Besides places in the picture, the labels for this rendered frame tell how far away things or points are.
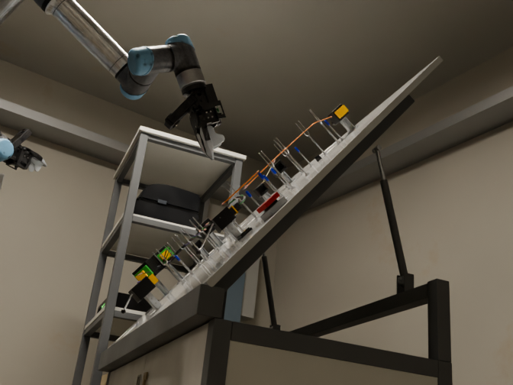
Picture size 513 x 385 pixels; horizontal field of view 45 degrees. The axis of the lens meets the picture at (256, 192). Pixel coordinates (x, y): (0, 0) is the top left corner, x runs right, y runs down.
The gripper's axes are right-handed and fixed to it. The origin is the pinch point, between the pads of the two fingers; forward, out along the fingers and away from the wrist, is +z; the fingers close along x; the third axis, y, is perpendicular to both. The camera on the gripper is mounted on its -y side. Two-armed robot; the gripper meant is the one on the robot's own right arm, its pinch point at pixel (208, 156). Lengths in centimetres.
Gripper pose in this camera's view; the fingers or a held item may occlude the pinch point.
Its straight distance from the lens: 172.9
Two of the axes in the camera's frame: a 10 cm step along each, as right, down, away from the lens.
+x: -3.0, 2.4, 9.2
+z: 3.2, 9.4, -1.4
